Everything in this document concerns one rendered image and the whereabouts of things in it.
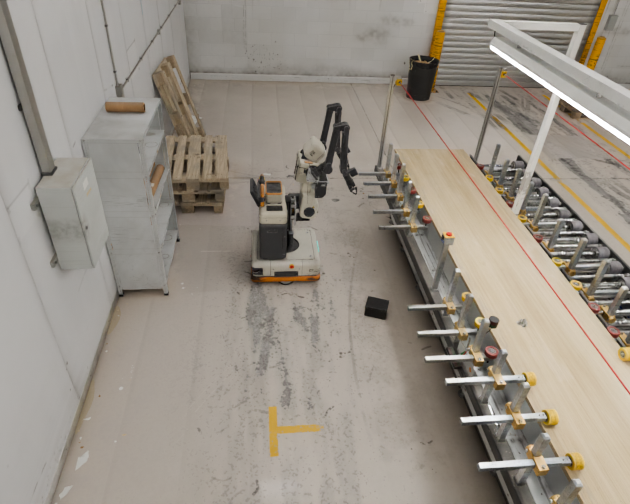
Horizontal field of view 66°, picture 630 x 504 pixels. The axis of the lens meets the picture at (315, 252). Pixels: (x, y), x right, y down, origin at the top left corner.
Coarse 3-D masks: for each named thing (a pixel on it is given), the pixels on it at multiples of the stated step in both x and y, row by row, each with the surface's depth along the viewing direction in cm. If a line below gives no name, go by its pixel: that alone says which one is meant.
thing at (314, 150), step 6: (312, 138) 422; (306, 144) 424; (312, 144) 414; (318, 144) 416; (306, 150) 416; (312, 150) 413; (318, 150) 414; (324, 150) 420; (306, 156) 417; (312, 156) 417; (318, 156) 417
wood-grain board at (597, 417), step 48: (432, 192) 456; (480, 240) 396; (528, 240) 400; (480, 288) 347; (528, 288) 350; (528, 336) 311; (576, 336) 314; (576, 384) 282; (576, 432) 256; (624, 432) 258; (624, 480) 236
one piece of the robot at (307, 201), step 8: (296, 160) 439; (304, 160) 420; (296, 168) 434; (304, 168) 418; (296, 176) 431; (304, 176) 430; (304, 184) 436; (304, 192) 441; (312, 192) 445; (304, 200) 441; (312, 200) 442; (304, 208) 446; (312, 208) 447; (304, 216) 452; (312, 216) 453
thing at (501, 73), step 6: (498, 72) 485; (504, 72) 484; (498, 78) 488; (498, 84) 492; (492, 90) 498; (492, 96) 499; (492, 102) 504; (486, 114) 512; (486, 120) 515; (486, 126) 519; (480, 138) 527; (480, 144) 532; (480, 150) 535; (474, 156) 542
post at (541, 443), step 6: (540, 438) 231; (546, 438) 228; (534, 444) 236; (540, 444) 231; (546, 444) 231; (534, 450) 236; (540, 450) 233; (528, 468) 243; (522, 474) 247; (528, 474) 247; (522, 480) 250
